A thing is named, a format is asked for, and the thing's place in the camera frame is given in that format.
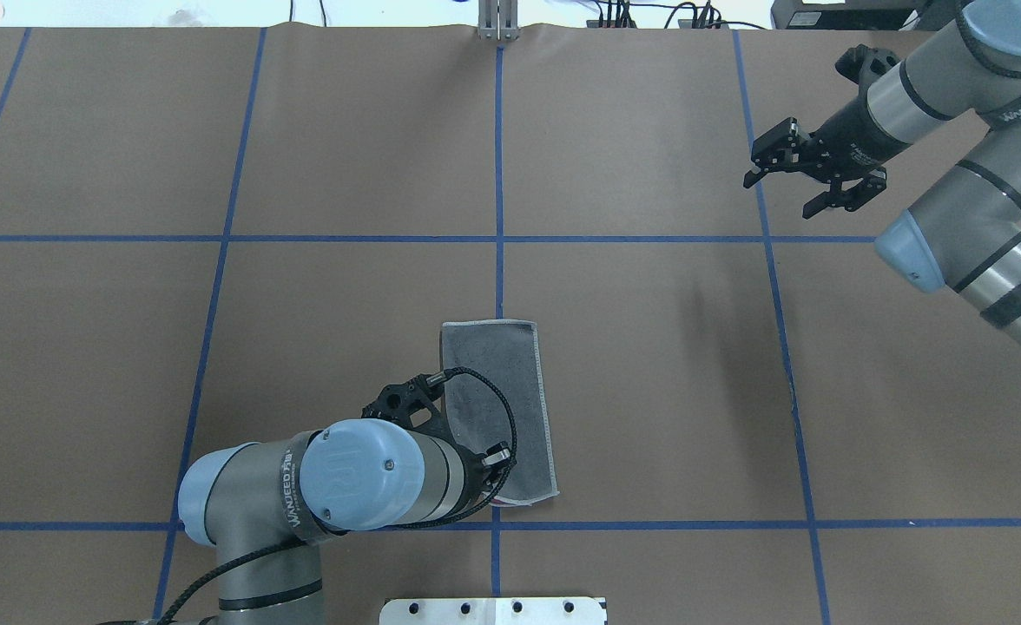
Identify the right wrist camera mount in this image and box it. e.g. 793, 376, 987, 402
833, 44, 902, 95

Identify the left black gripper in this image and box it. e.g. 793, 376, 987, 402
454, 442, 513, 513

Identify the white camera mast with base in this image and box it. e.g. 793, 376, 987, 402
379, 596, 609, 624

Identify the aluminium frame post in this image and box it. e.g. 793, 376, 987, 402
478, 0, 521, 43

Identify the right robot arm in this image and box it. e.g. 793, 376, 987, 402
743, 1, 1021, 345

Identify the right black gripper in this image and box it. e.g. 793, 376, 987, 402
743, 95, 897, 219

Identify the pink towel with grey edge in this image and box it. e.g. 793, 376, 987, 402
440, 318, 561, 507

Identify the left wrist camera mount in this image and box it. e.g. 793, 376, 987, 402
360, 372, 456, 443

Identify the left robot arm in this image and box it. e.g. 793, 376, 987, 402
155, 419, 516, 624

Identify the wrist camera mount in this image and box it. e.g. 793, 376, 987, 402
833, 44, 902, 95
360, 372, 456, 443

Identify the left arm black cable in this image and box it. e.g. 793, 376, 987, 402
155, 366, 518, 625

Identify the black box with label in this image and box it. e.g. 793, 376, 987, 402
769, 1, 920, 31

